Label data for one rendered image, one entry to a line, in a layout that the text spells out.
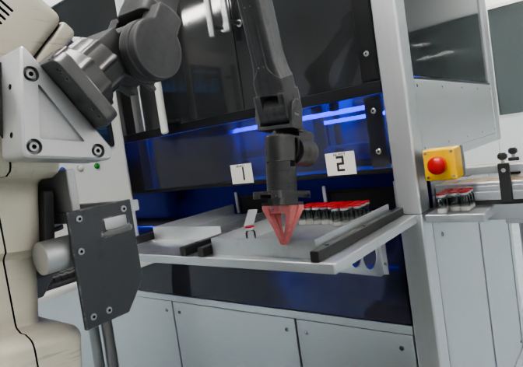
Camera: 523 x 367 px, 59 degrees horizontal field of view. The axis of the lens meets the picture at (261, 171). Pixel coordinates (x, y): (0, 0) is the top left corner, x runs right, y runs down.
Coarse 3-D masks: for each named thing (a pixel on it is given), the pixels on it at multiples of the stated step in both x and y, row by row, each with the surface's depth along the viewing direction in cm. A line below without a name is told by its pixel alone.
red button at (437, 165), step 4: (436, 156) 102; (432, 160) 101; (436, 160) 101; (440, 160) 100; (444, 160) 101; (428, 164) 102; (432, 164) 101; (436, 164) 101; (440, 164) 100; (444, 164) 100; (428, 168) 102; (432, 168) 101; (436, 168) 101; (440, 168) 100; (444, 168) 100; (432, 172) 102; (436, 172) 101; (440, 172) 101
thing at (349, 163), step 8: (336, 152) 119; (344, 152) 118; (352, 152) 117; (328, 160) 121; (336, 160) 120; (344, 160) 118; (352, 160) 117; (328, 168) 121; (336, 168) 120; (344, 168) 118; (352, 168) 117; (328, 176) 122
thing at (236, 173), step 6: (234, 168) 142; (240, 168) 140; (246, 168) 139; (234, 174) 142; (240, 174) 140; (246, 174) 139; (252, 174) 138; (234, 180) 142; (240, 180) 141; (246, 180) 139; (252, 180) 138
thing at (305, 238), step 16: (384, 208) 107; (256, 224) 110; (352, 224) 94; (224, 240) 96; (240, 240) 93; (256, 240) 90; (272, 240) 88; (304, 240) 83; (320, 240) 83; (256, 256) 91; (272, 256) 88; (288, 256) 86; (304, 256) 84
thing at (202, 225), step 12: (192, 216) 140; (204, 216) 144; (216, 216) 148; (228, 216) 151; (240, 216) 147; (264, 216) 126; (156, 228) 127; (168, 228) 124; (180, 228) 121; (192, 228) 118; (204, 228) 116; (216, 228) 113; (228, 228) 115
